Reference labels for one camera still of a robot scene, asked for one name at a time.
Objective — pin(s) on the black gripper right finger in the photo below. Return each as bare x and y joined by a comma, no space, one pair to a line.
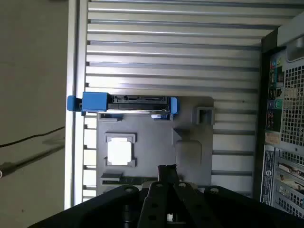
183,199

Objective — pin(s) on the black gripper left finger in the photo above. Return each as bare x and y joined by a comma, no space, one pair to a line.
154,202

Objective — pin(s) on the hard disk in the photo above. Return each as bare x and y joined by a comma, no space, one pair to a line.
95,102

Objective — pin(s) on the green RAM stick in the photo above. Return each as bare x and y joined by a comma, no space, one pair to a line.
135,180

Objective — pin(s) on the silver CPU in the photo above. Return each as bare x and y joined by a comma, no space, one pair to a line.
118,153

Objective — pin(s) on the grey plastic parts rack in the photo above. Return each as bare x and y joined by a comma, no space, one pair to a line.
152,133

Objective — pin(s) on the black PC case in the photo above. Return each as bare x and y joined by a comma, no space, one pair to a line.
292,114

